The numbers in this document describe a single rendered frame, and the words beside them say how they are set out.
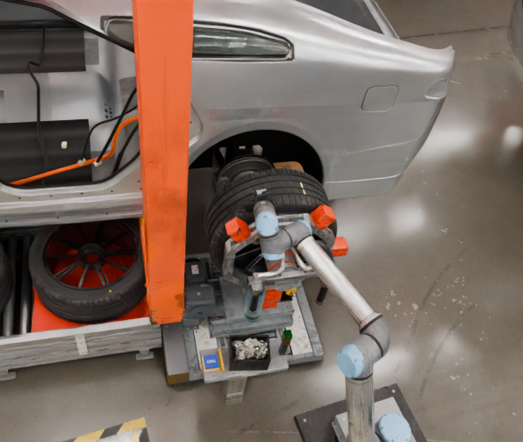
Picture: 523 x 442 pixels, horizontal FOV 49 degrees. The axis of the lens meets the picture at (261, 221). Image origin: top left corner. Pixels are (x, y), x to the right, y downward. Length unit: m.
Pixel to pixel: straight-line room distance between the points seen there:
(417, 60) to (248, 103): 0.81
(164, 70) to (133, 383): 2.06
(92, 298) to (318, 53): 1.66
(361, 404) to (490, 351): 1.72
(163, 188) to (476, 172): 3.35
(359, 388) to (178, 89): 1.31
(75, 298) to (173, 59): 1.67
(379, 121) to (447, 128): 2.43
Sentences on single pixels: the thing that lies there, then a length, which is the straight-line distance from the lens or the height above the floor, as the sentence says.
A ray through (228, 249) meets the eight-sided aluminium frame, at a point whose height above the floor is 0.97.
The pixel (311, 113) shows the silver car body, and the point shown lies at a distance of 2.78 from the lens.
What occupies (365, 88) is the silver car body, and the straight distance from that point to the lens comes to 2.78.
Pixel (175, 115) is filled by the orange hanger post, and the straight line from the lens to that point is 1.93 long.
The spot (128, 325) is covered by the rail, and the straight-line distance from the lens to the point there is 3.14.
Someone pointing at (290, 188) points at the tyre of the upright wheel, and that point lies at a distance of 2.70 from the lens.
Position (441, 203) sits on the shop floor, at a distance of 4.64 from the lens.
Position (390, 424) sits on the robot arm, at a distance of 2.76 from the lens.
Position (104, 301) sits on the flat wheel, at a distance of 3.11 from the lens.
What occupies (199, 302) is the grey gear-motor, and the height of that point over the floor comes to 0.40.
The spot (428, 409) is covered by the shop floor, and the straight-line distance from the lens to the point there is 3.64.
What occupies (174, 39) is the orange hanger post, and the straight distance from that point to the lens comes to 1.76.
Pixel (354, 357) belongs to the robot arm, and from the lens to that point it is 2.23.
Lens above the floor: 3.12
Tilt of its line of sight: 50 degrees down
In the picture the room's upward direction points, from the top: 11 degrees clockwise
